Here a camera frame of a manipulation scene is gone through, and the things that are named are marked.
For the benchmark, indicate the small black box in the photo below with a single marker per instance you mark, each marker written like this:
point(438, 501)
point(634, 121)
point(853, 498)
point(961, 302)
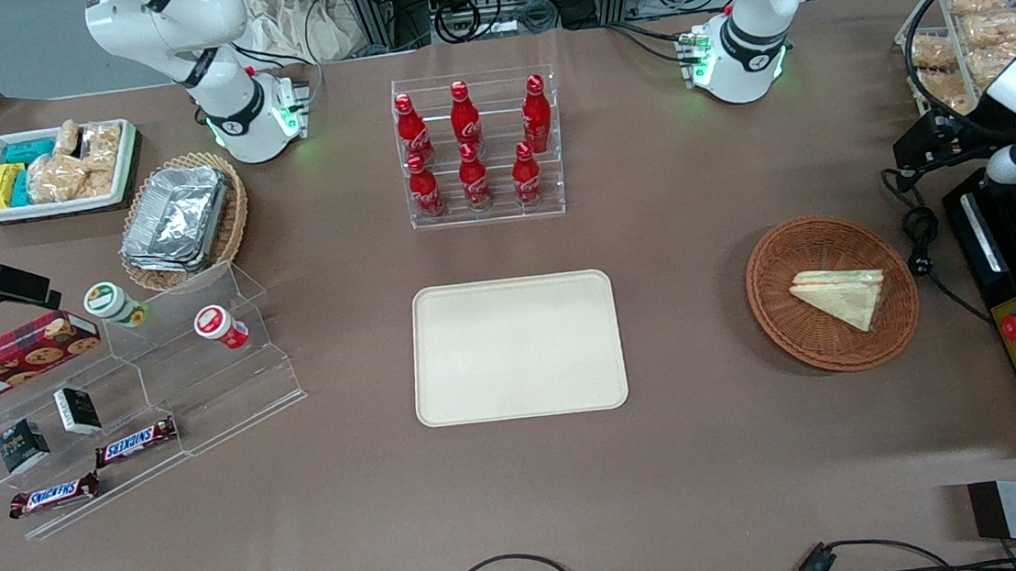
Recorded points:
point(22, 446)
point(78, 410)

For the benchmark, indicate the brown Snickers bar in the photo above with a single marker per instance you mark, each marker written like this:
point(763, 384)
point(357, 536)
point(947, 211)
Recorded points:
point(53, 495)
point(135, 441)

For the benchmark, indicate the green lid cup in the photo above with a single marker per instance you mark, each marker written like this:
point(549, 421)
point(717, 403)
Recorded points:
point(109, 300)

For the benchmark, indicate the cream cloth bag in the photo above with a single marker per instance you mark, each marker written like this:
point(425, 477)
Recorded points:
point(292, 19)

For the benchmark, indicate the triangular sandwich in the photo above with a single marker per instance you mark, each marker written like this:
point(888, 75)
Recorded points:
point(840, 298)

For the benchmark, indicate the teal snack packet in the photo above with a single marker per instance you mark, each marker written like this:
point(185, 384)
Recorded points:
point(27, 151)

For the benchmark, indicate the cream plastic serving tray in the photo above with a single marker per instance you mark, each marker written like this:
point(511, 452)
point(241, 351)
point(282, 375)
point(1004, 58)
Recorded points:
point(514, 349)

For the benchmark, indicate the clear acrylic bottle rack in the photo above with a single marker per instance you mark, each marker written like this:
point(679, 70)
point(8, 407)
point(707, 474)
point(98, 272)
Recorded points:
point(502, 212)

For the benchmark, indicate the yellow snack packet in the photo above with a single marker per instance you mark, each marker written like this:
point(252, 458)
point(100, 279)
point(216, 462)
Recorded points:
point(1, 185)

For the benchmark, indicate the stacked aluminium foil containers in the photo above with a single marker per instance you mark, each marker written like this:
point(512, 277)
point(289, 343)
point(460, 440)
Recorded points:
point(176, 218)

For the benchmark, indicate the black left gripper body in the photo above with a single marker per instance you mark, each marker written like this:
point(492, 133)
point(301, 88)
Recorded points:
point(950, 139)

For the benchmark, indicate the red lid cup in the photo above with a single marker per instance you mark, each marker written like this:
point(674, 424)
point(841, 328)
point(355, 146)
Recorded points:
point(215, 323)

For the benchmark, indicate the round brown wicker basket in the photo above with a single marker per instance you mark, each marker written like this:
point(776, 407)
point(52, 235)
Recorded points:
point(806, 333)

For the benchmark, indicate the white rectangular snack bin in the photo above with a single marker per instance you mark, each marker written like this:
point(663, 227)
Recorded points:
point(51, 209)

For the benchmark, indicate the red tartan cookie box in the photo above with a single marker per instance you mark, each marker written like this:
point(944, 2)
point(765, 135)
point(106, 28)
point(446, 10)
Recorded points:
point(9, 361)

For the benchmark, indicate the oval light wicker basket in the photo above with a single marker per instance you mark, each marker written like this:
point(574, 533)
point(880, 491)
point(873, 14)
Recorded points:
point(232, 227)

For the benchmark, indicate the red cola bottle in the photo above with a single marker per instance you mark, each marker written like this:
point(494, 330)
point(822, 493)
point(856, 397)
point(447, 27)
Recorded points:
point(474, 180)
point(465, 119)
point(536, 115)
point(424, 190)
point(526, 178)
point(410, 133)

